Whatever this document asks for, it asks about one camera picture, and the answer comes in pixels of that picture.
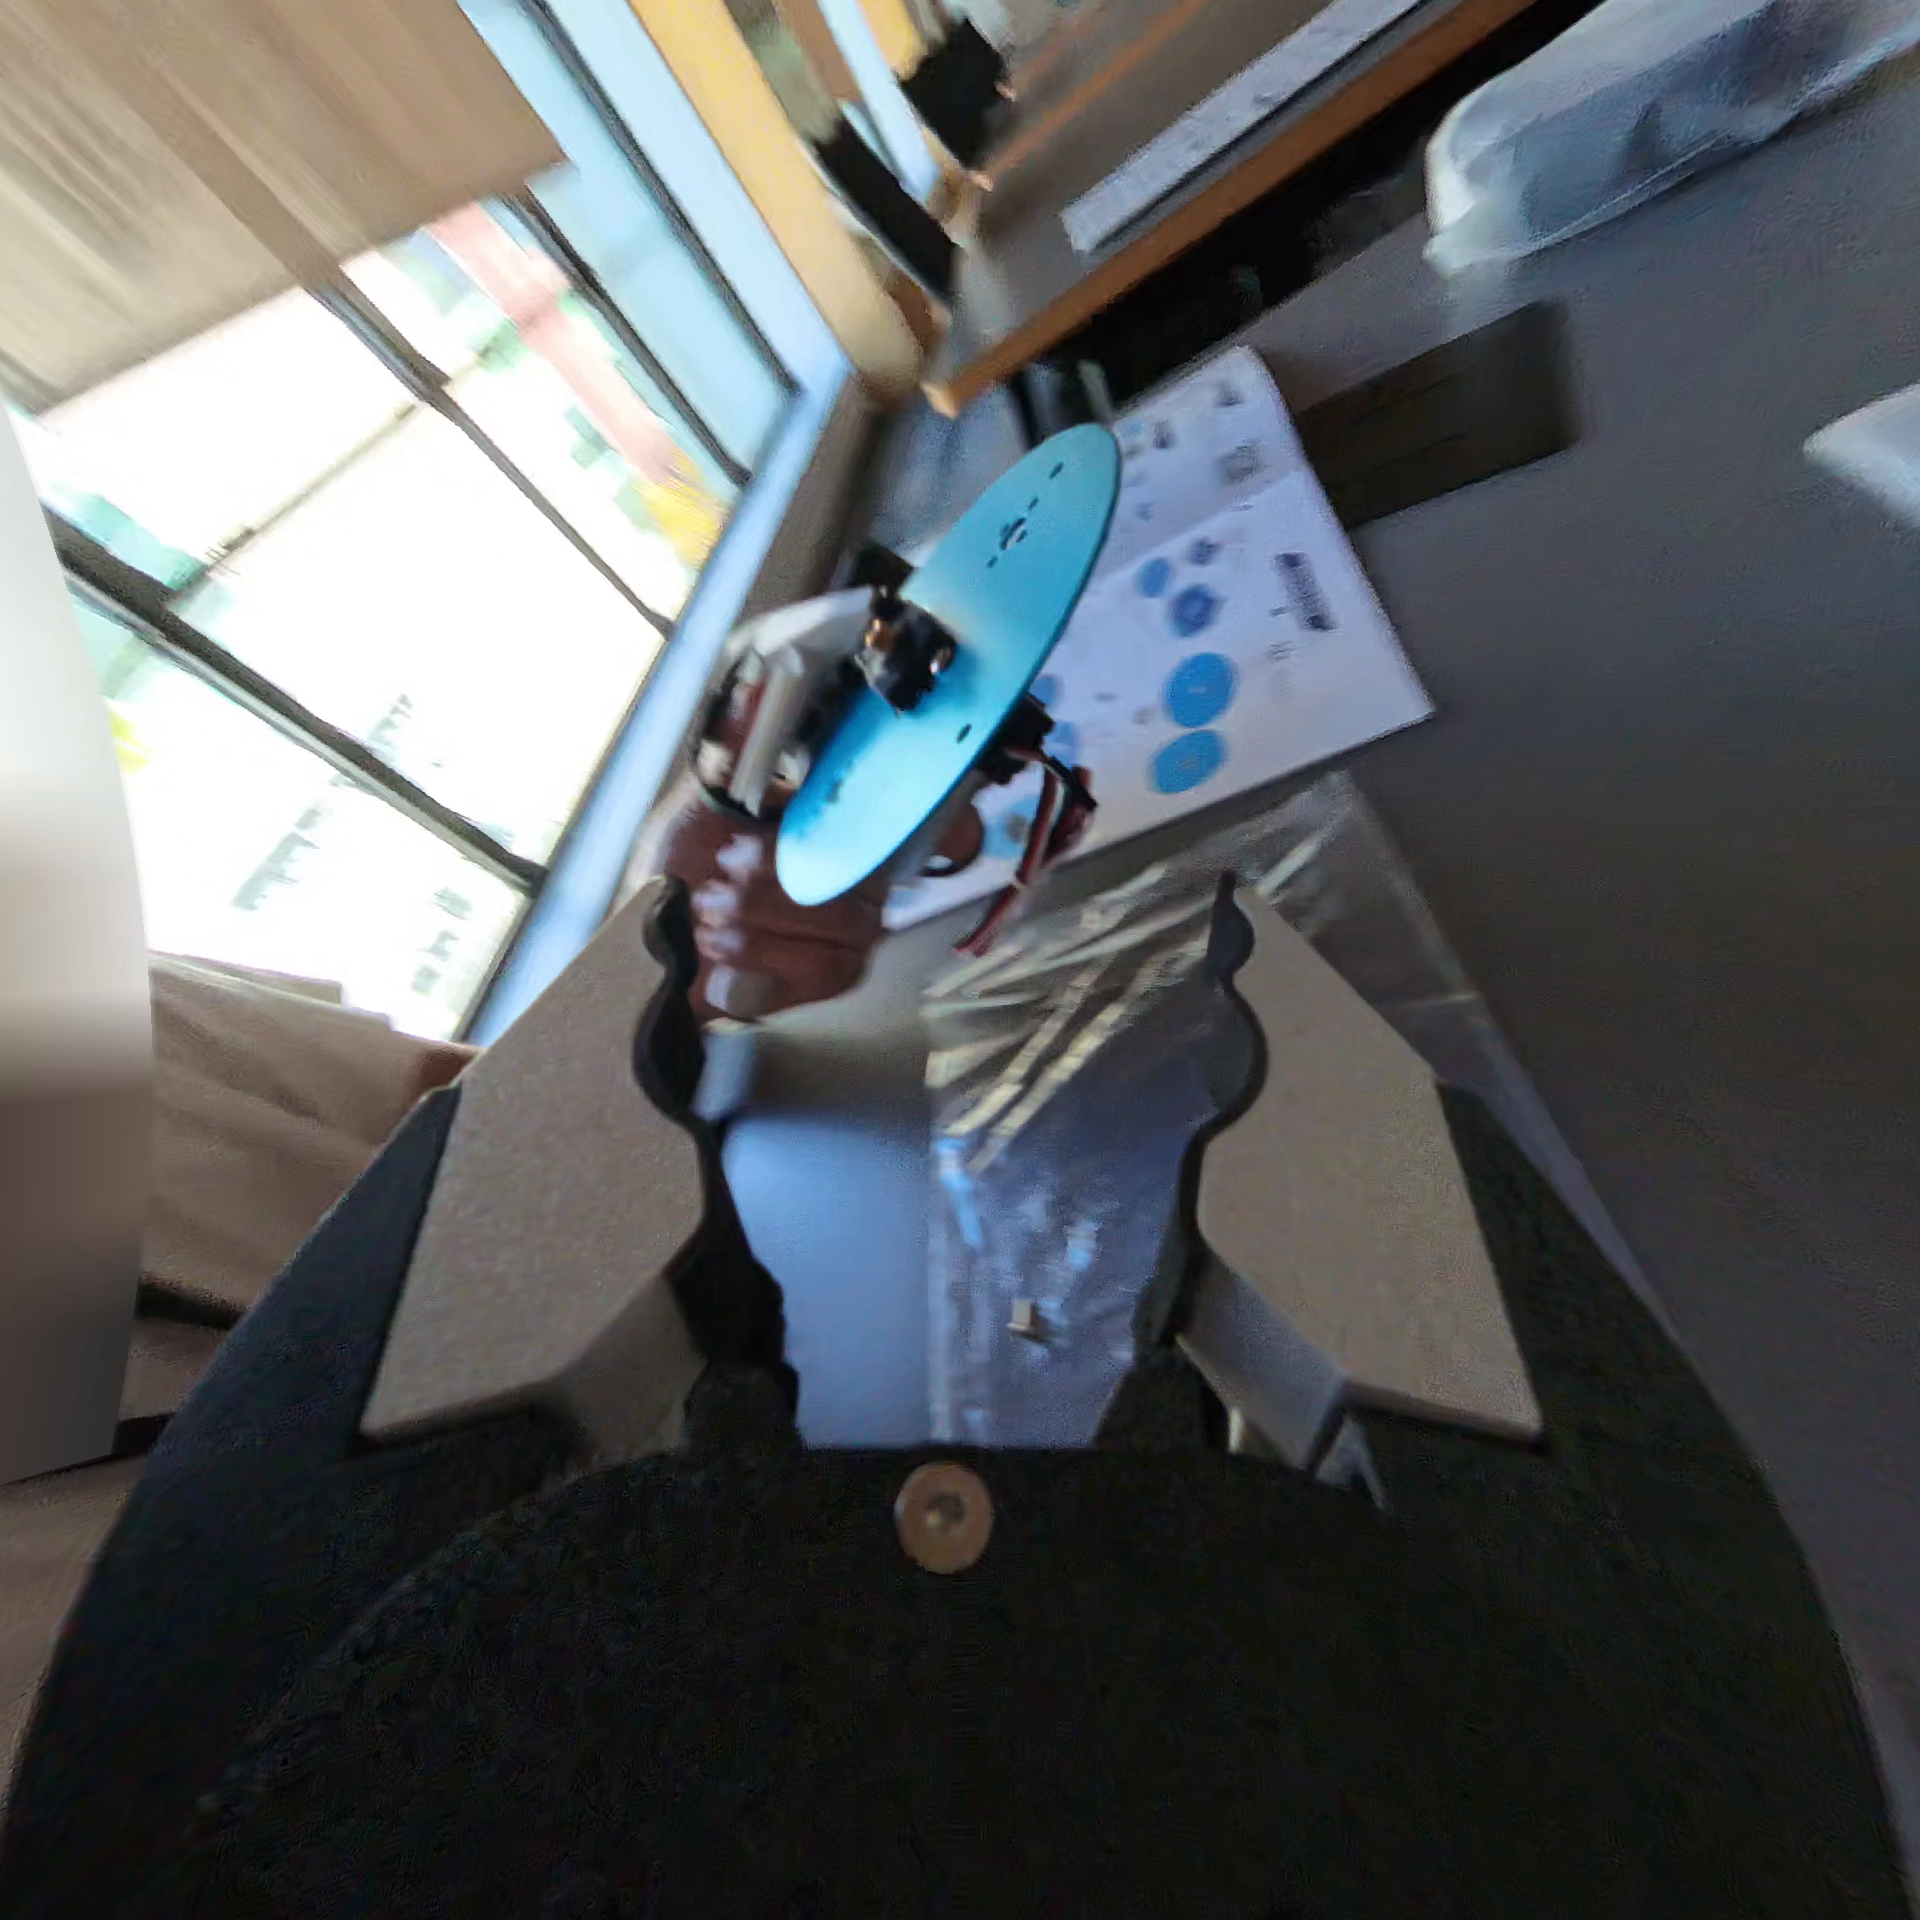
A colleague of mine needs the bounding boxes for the clear plastic bag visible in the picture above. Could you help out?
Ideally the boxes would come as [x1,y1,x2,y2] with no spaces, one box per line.
[885,770,1483,1447]

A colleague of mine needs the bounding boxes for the wooden top table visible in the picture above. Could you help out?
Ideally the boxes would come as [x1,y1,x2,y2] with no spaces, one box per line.
[924,0,1543,420]

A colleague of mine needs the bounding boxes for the white instruction sheet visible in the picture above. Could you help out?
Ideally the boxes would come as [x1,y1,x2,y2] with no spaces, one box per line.
[885,348,1438,926]

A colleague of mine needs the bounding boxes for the dark grey desk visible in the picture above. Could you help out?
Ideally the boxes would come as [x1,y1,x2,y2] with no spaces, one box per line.
[717,0,1920,1920]

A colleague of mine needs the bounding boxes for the white foam sheet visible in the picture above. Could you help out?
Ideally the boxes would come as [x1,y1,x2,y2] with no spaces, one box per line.
[1804,386,1920,530]

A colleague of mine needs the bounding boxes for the white plastic bag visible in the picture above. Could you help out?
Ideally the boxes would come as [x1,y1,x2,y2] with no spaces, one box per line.
[1422,0,1920,274]

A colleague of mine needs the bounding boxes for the black flat metal plate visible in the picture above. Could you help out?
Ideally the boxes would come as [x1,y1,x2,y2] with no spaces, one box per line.
[1293,300,1582,530]

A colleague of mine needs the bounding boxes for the beige window blinds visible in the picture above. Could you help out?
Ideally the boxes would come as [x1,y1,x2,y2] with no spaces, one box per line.
[0,0,570,419]

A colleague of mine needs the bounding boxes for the large glass window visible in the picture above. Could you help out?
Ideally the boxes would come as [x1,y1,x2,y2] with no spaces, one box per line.
[0,0,861,1040]

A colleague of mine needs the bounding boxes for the red white black servo cable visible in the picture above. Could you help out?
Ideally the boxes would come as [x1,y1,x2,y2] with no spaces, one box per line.
[913,705,1106,956]

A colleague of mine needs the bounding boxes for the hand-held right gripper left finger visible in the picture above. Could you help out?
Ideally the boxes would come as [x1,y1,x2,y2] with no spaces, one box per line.
[360,877,799,1448]

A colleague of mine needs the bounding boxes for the person's left hand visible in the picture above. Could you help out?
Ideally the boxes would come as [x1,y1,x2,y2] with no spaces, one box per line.
[660,798,899,1028]

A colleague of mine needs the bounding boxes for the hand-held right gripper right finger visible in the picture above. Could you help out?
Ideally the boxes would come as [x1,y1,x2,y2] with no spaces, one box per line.
[1155,874,1547,1467]

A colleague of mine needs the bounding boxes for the paper sheet on far table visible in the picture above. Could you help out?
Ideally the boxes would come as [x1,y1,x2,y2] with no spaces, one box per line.
[1061,0,1452,253]

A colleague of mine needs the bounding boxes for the blue round metal plate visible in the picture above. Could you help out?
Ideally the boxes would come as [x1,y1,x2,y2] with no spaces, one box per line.
[774,425,1123,908]

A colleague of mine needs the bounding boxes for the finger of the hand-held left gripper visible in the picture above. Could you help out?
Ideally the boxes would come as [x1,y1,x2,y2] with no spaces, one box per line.
[747,588,879,677]

